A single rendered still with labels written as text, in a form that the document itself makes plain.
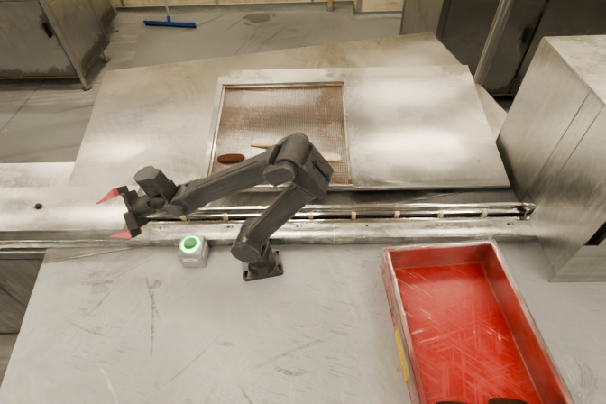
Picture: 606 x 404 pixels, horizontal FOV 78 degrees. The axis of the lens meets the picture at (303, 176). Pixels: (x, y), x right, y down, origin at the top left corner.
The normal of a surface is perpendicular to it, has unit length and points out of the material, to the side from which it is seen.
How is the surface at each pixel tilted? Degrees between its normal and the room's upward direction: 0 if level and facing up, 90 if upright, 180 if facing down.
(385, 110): 10
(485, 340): 0
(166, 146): 0
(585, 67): 0
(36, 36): 90
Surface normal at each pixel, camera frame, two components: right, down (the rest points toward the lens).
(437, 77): -0.03, -0.55
